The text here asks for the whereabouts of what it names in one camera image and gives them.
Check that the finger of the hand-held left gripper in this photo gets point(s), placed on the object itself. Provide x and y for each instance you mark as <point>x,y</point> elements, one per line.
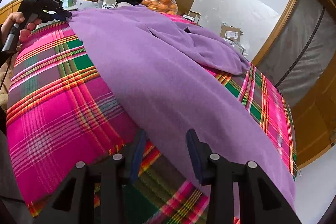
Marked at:
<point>59,15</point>

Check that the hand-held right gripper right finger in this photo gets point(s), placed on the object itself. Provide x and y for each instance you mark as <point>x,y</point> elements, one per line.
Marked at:
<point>195,158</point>

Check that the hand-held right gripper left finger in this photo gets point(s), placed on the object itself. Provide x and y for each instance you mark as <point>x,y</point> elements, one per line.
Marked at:
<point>137,153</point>

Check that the purple fleece sweater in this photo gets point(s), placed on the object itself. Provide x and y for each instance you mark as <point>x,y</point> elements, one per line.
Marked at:
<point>162,77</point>

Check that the person's left hand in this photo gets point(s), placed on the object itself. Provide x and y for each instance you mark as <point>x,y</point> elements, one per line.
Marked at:
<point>15,18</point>

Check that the teal white box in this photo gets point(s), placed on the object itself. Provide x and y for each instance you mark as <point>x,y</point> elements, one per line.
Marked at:
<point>68,0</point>

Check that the white printed box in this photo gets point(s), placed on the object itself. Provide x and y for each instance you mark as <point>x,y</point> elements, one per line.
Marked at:
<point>110,2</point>

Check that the pink plaid blanket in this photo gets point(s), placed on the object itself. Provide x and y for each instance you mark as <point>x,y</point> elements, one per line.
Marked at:
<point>52,113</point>

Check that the bag of oranges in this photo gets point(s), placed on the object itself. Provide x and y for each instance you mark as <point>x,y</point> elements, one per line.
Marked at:
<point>160,2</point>

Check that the wooden door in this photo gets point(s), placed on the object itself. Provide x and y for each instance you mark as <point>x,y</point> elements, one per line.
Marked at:
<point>317,134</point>

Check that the brown cardboard box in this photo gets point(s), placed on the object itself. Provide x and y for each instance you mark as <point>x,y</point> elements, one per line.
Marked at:
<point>231,33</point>

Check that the small white open box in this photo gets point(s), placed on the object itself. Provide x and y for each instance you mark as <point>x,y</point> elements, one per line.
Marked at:
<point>194,16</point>

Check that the clear plastic door curtain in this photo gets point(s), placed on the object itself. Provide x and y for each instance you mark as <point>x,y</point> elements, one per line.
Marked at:
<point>304,43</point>

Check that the wooden door frame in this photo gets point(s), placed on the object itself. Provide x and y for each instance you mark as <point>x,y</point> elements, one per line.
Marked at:
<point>286,11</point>

